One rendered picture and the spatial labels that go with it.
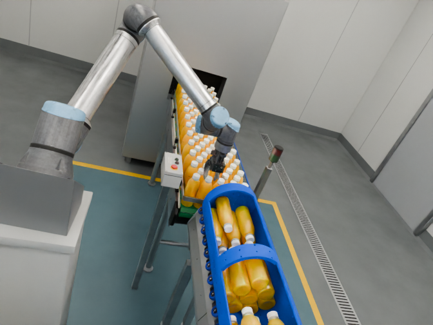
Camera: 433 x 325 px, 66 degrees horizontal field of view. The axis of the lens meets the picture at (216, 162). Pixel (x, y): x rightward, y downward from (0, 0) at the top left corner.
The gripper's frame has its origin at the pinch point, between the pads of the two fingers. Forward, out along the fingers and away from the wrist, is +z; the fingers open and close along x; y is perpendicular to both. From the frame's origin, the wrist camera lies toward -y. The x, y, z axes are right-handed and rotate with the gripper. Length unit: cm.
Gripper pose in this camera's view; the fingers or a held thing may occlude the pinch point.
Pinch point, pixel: (209, 177)
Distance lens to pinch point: 186.4
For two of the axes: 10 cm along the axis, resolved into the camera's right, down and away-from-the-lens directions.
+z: -3.2, 8.1, 4.9
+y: 1.3, 5.5, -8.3
